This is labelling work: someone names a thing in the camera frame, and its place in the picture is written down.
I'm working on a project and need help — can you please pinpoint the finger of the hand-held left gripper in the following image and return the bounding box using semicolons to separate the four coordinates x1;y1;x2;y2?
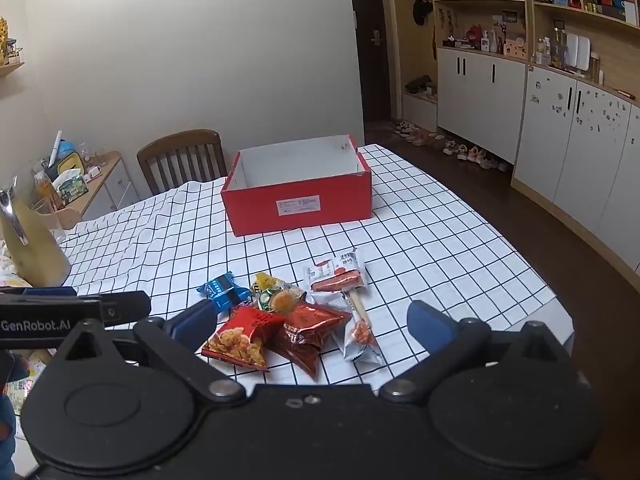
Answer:
100;291;151;330
0;286;78;297

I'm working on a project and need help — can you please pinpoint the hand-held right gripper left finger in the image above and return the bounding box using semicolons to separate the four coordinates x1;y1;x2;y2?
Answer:
47;299;247;403

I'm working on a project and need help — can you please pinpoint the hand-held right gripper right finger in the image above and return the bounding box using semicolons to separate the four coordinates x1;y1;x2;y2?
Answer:
378;300;581;403

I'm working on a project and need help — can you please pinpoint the blue snack packet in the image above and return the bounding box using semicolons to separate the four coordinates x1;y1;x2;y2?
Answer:
196;271;253;313

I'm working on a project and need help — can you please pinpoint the bright red snack packet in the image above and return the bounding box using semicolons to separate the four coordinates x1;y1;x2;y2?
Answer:
201;306;287;372

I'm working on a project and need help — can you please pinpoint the white orange snack packet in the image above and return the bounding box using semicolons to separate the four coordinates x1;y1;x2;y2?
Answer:
331;305;387;367

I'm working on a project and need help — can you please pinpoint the green pastry packet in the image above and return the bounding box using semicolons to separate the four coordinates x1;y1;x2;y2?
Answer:
250;280;307;317

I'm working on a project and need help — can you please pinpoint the sausage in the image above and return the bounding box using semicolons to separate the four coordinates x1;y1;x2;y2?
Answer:
304;249;373;331

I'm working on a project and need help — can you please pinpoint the dark red snack packet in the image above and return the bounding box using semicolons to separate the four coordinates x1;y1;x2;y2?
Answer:
267;302;353;378

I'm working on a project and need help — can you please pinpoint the red cardboard box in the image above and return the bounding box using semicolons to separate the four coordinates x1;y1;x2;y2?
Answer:
221;134;373;237

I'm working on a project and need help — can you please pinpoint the person's left forearm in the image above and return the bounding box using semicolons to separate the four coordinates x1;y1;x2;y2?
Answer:
0;392;16;461

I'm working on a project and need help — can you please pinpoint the white black checkered tablecloth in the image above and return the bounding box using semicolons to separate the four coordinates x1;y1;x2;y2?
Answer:
50;144;575;387

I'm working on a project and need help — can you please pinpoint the orange drink bottle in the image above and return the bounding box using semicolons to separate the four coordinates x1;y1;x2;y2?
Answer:
31;170;57;211

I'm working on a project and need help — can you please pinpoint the green tissue pack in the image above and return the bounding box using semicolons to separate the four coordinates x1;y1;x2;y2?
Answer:
52;170;90;207

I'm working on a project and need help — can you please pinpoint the wooden side cabinet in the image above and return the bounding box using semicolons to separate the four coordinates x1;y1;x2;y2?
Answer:
50;150;141;231

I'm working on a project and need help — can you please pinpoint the yellow black pencil case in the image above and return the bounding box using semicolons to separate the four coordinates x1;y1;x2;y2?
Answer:
44;140;87;177

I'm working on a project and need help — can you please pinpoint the brown wooden chair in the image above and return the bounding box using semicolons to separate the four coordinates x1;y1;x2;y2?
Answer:
136;129;229;196

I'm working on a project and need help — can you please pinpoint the row of shoes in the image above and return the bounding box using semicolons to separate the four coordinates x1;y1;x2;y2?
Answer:
394;120;511;171

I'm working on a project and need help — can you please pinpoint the low white shoe bench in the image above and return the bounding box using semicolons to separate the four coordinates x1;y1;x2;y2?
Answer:
402;92;439;133

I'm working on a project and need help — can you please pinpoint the white cabinet with stickers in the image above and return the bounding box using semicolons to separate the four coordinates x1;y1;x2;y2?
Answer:
510;65;640;277

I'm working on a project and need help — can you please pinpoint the dark bag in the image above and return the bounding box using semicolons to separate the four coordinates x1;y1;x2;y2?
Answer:
404;75;436;96

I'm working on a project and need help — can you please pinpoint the dark door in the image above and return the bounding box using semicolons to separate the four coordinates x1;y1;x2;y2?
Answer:
346;0;392;126

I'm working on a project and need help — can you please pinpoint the clear tall bottle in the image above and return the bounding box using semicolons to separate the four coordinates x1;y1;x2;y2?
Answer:
550;27;566;68

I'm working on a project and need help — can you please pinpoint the white rectangular container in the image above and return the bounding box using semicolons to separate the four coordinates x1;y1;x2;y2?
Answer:
567;34;592;72

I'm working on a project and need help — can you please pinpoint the wooden open shelf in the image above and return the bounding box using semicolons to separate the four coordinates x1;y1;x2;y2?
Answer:
527;0;640;78

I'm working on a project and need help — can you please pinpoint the beige container with metal handle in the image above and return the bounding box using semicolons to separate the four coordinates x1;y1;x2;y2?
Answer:
0;175;72;288

